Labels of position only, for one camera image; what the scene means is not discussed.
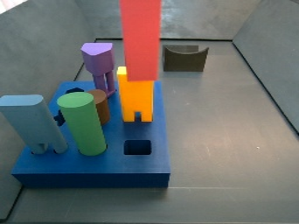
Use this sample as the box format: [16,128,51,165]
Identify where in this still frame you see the red rectangular block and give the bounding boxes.
[119,0,162,81]

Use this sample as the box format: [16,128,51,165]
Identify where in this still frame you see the blue peg board base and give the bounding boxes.
[12,82,171,188]

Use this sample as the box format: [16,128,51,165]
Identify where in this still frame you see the yellow-orange arch block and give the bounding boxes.
[116,66,155,122]

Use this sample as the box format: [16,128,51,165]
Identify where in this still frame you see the brown block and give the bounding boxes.
[88,89,110,125]

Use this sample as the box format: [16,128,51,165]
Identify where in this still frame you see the green cylinder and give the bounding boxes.
[58,92,107,156]

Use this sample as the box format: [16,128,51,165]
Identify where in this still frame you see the black curved stand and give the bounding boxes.
[163,45,210,72]

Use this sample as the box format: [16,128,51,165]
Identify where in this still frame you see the purple pentagon block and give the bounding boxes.
[80,43,116,96]

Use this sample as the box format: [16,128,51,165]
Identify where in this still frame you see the light blue rounded block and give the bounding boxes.
[0,94,68,154]

